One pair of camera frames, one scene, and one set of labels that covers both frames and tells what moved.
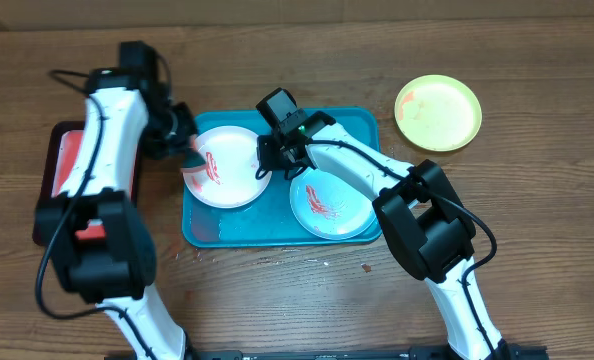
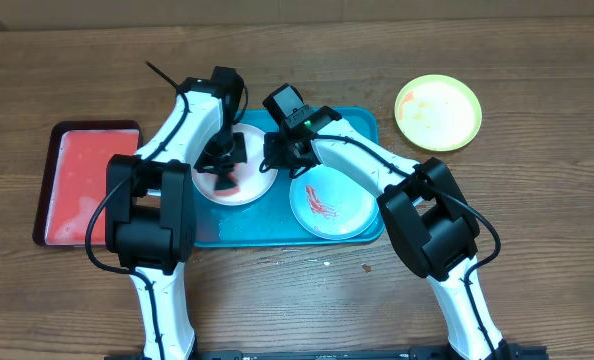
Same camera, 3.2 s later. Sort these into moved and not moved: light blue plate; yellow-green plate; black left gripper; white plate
Moved: black left gripper
Not moved: white plate; yellow-green plate; light blue plate
